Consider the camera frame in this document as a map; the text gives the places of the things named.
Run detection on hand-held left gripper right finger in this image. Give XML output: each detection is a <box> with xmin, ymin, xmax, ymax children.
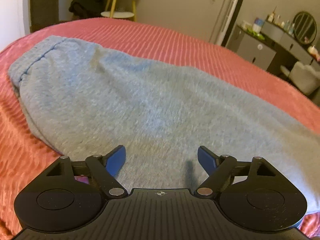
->
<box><xmin>194</xmin><ymin>145</ymin><xmax>275</xmax><ymax>199</ymax></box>

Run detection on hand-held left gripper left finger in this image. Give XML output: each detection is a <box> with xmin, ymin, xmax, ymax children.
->
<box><xmin>46</xmin><ymin>145</ymin><xmax>128</xmax><ymax>198</ymax></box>

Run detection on grey sweat pants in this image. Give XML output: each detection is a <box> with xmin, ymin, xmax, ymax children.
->
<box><xmin>7</xmin><ymin>35</ymin><xmax>317</xmax><ymax>215</ymax></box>

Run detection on grey cabinet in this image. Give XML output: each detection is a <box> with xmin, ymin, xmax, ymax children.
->
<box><xmin>226</xmin><ymin>25</ymin><xmax>277</xmax><ymax>69</ymax></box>

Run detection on pink ribbed blanket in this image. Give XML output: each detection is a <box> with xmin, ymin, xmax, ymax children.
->
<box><xmin>0</xmin><ymin>17</ymin><xmax>320</xmax><ymax>240</ymax></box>

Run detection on white fluffy chair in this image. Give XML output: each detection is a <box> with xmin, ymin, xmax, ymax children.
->
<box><xmin>280</xmin><ymin>61</ymin><xmax>320</xmax><ymax>96</ymax></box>

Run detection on green item on cabinet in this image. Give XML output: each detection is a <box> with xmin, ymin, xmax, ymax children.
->
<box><xmin>246</xmin><ymin>29</ymin><xmax>265</xmax><ymax>40</ymax></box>

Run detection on grey vanity desk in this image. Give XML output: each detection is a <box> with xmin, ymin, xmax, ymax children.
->
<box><xmin>261</xmin><ymin>20</ymin><xmax>320</xmax><ymax>75</ymax></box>

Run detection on white and blue container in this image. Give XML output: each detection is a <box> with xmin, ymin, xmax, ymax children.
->
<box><xmin>252</xmin><ymin>17</ymin><xmax>265</xmax><ymax>33</ymax></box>

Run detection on tall white black-edged panel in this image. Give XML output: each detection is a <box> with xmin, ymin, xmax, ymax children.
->
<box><xmin>209</xmin><ymin>0</ymin><xmax>247</xmax><ymax>47</ymax></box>

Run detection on pink decorative item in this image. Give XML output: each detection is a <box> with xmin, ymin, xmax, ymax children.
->
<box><xmin>307</xmin><ymin>45</ymin><xmax>320</xmax><ymax>61</ymax></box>

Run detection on group of cosmetic bottles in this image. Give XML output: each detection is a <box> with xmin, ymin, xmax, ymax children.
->
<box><xmin>266</xmin><ymin>6</ymin><xmax>295</xmax><ymax>34</ymax></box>

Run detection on black bag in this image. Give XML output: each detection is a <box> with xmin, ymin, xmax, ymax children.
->
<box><xmin>69</xmin><ymin>0</ymin><xmax>108</xmax><ymax>20</ymax></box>

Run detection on round black-framed mirror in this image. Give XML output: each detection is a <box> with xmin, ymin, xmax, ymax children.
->
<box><xmin>292</xmin><ymin>11</ymin><xmax>317</xmax><ymax>44</ymax></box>

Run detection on dark door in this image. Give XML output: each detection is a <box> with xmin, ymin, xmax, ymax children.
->
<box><xmin>30</xmin><ymin>0</ymin><xmax>60</xmax><ymax>32</ymax></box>

